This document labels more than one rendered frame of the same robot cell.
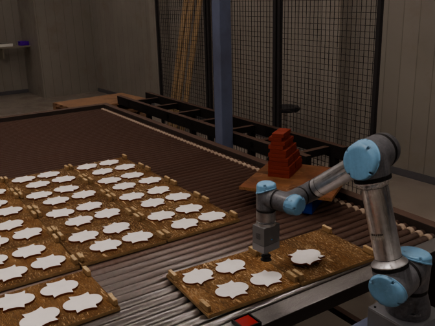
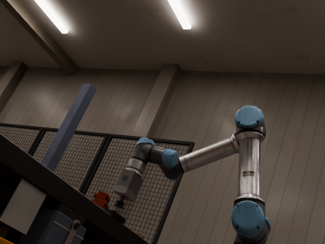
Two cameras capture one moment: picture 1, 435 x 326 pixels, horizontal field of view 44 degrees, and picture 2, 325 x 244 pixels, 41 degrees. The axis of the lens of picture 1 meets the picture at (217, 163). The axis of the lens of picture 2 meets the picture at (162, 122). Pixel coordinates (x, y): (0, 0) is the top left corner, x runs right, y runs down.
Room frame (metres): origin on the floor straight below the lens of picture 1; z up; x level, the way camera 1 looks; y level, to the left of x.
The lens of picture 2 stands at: (0.19, 0.32, 0.63)
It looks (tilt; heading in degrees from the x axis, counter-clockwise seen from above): 25 degrees up; 343
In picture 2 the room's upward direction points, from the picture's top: 23 degrees clockwise
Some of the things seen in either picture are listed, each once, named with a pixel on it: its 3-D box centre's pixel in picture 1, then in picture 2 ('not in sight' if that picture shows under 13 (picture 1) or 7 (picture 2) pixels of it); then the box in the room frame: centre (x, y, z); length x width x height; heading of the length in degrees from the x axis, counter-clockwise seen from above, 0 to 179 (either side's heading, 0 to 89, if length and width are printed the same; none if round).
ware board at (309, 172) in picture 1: (297, 178); not in sight; (2.84, -0.44, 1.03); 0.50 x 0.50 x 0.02; 65
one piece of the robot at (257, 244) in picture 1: (264, 233); (126, 183); (1.92, -0.17, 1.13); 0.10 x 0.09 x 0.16; 40
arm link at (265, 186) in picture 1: (267, 196); (143, 151); (1.91, -0.18, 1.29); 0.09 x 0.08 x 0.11; 46
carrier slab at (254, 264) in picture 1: (232, 280); not in sight; (1.92, -0.04, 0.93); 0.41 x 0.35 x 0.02; 120
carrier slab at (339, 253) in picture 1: (313, 254); not in sight; (2.13, -0.41, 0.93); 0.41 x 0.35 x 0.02; 120
